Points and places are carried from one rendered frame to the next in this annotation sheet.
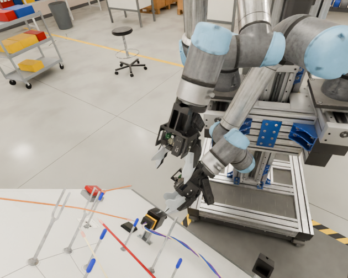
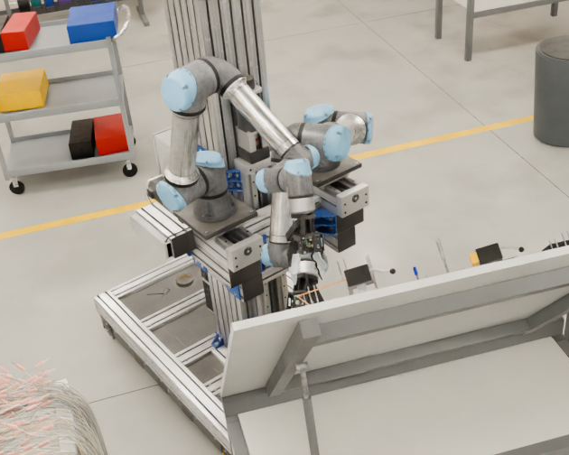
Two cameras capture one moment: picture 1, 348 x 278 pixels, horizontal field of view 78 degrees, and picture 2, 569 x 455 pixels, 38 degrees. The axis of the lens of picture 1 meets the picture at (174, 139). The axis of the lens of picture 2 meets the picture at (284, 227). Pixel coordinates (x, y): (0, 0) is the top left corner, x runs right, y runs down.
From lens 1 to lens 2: 2.05 m
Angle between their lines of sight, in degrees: 43
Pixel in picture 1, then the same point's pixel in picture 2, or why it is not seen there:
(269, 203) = not seen: hidden behind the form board
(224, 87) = (227, 213)
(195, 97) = (311, 205)
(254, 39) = (302, 155)
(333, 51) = (340, 143)
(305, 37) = (316, 140)
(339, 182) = not seen: hidden behind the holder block
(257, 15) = (291, 140)
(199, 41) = (300, 171)
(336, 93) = (322, 165)
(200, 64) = (306, 183)
